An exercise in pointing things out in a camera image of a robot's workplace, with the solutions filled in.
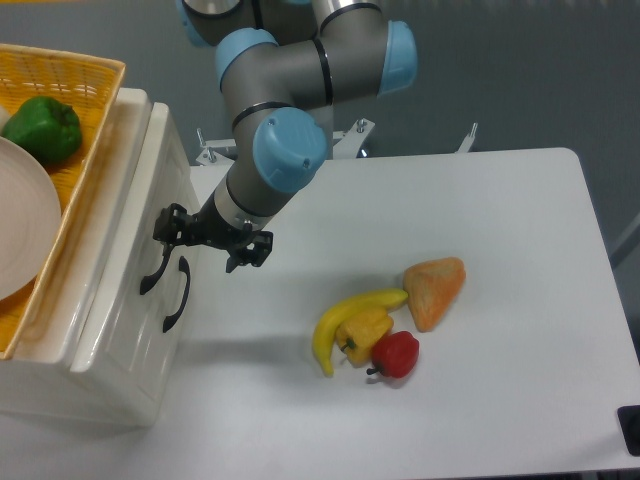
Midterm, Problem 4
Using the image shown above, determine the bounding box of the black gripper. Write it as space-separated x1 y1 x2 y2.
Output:
152 193 274 273

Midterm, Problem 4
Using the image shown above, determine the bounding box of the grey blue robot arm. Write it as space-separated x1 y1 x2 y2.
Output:
153 1 418 270

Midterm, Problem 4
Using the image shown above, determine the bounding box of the white drawer cabinet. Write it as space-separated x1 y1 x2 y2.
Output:
0 87 206 428

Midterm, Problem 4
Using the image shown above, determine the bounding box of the yellow banana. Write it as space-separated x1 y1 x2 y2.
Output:
311 288 408 378

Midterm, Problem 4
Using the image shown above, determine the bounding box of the yellow bell pepper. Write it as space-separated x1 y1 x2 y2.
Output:
334 307 394 367

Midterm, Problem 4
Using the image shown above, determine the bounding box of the beige plate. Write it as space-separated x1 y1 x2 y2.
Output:
1 139 61 299

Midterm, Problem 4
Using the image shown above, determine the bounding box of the green bell pepper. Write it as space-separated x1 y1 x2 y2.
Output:
1 96 83 165

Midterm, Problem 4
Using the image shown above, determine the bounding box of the yellow woven basket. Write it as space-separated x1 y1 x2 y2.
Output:
1 44 126 361

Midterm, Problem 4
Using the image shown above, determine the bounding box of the red bell pepper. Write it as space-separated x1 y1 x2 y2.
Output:
366 331 420 379

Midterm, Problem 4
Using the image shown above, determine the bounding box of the orange triangular bread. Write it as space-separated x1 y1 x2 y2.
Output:
403 257 466 332

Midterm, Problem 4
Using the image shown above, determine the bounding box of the black object at table edge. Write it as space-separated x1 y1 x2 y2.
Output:
617 405 640 457

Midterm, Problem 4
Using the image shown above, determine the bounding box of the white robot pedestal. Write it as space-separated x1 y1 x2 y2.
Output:
301 106 333 168

